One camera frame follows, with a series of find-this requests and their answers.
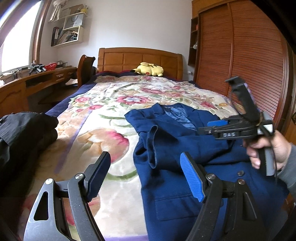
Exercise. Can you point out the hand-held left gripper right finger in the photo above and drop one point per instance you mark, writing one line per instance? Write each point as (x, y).
(192, 176)

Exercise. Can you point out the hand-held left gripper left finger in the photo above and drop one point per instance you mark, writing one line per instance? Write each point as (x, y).
(98, 176)

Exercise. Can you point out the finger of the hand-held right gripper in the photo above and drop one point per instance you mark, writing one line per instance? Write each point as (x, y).
(217, 122)
(219, 134)

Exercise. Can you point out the blue blazer jacket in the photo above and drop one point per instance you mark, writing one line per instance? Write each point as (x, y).
(175, 143)

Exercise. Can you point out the person's right forearm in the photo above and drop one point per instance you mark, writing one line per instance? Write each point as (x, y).
(289, 171)

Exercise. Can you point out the black clothes pile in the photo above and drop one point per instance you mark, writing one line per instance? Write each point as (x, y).
(23, 129)

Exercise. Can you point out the person's right hand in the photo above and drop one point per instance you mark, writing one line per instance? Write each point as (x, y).
(281, 148)

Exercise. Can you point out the floral blanket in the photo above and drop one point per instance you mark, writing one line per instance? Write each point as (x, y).
(104, 129)

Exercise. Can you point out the wooden louvred wardrobe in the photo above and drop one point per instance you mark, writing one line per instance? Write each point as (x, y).
(242, 46)

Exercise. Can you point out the wooden open side shelf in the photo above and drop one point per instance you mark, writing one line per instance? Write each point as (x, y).
(193, 46)

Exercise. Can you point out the yellow plush toy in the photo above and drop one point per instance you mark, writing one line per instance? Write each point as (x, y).
(150, 69)

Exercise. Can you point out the wooden chair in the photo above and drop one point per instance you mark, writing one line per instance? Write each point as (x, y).
(84, 69)

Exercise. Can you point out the wooden bed headboard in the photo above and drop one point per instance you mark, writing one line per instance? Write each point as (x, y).
(129, 60)

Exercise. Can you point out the wooden desk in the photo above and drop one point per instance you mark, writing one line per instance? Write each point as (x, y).
(13, 92)

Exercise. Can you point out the red basket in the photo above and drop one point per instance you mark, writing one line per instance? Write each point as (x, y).
(50, 67)

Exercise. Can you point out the black device on desk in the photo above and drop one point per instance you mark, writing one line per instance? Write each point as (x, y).
(37, 69)

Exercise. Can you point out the window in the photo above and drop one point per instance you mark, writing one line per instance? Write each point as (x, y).
(16, 41)

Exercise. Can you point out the white wall shelf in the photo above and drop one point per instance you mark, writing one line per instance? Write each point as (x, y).
(69, 34)

